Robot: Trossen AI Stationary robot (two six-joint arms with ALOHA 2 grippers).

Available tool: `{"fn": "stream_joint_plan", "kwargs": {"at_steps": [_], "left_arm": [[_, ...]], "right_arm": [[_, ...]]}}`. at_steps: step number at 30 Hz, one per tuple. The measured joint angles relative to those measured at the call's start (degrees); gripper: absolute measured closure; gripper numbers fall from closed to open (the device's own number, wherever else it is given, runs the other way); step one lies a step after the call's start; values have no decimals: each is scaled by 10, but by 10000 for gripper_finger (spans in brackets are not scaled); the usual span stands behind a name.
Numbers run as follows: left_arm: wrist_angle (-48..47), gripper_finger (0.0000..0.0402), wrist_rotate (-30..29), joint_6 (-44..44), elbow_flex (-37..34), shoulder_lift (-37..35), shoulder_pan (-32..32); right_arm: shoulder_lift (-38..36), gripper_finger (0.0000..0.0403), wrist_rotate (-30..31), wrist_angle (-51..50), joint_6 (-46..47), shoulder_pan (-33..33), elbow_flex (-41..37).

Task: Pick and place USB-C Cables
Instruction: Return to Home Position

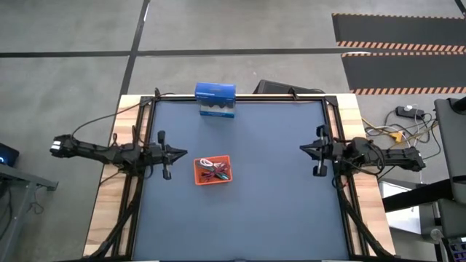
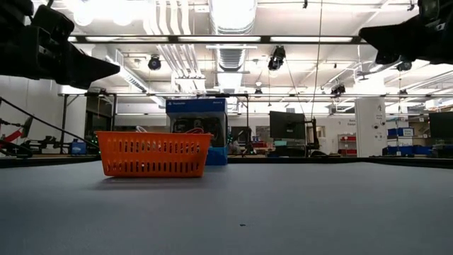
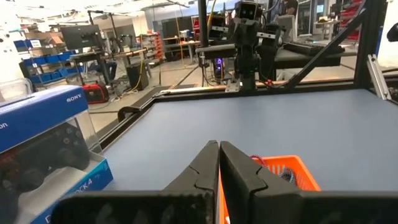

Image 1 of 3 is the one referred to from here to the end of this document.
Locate floor cable tangle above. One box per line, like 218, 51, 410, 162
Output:
361, 105, 442, 162

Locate black flat case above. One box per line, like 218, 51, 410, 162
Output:
253, 79, 325, 97

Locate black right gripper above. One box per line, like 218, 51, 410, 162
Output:
299, 124, 338, 178

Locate teal black braided cable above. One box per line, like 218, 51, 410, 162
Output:
196, 162, 232, 182

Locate white USB cable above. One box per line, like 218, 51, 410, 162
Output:
198, 156, 220, 169

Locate black power strip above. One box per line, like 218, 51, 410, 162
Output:
395, 106, 426, 119

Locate blue-grey table mat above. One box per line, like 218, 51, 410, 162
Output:
133, 100, 350, 261

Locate thin dark cable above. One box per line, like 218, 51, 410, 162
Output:
71, 87, 176, 140

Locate black device blue light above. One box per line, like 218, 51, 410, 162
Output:
0, 142, 20, 168

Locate red braided cable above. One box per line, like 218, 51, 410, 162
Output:
201, 162, 231, 183

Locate orange plastic basket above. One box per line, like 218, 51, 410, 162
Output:
193, 154, 233, 186

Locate grey machine housing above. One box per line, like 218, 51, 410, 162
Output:
433, 96, 466, 205

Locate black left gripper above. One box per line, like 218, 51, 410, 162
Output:
148, 130, 189, 181

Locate grey desk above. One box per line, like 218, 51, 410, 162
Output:
0, 163, 59, 262

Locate blue Sony PlayStation box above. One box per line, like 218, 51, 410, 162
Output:
194, 82, 237, 119

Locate black striped floor ramp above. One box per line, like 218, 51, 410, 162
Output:
341, 52, 466, 96
331, 12, 466, 52

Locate black aluminium rig frame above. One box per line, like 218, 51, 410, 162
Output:
95, 92, 398, 262

